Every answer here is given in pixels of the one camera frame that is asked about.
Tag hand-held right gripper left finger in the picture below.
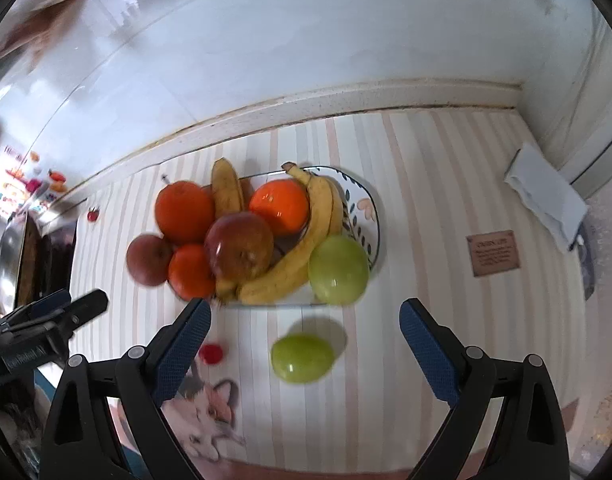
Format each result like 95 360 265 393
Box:
38 297 213 480

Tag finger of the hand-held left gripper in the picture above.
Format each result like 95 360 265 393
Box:
1 289 73 328
61 289 110 336

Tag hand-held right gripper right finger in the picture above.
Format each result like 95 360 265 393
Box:
399 297 571 480

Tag brownish red apple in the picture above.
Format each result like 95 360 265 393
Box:
126 233 174 287

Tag small orange tangerine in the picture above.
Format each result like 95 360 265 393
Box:
167 242 217 301

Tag green apple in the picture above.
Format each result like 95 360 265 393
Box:
271 334 335 385
307 235 371 306

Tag dark red glossy apple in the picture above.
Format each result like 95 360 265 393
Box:
204 211 275 282

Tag large orange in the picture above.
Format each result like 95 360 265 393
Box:
154 180 217 246

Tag oval floral ceramic plate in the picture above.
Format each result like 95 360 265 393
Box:
201 166 381 308

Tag yellow banana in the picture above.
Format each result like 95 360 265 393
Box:
236 161 345 307

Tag brown spotted banana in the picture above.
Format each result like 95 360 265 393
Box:
211 158 247 305

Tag glossy reddish orange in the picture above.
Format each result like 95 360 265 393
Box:
248 178 311 238

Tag small red round fruit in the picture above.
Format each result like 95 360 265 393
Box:
200 342 225 366

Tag black glass cooktop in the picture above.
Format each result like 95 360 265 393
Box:
17 215 79 306

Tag steel wok lid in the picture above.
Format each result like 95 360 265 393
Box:
0 220 28 306

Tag small brown card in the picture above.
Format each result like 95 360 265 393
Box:
466 230 520 277

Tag dark grey flat object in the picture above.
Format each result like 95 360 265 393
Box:
576 220 598 301

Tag white folded cloth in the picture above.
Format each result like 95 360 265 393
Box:
504 141 589 253

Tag colourful wall stickers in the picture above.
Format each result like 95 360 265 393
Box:
0 145 69 221

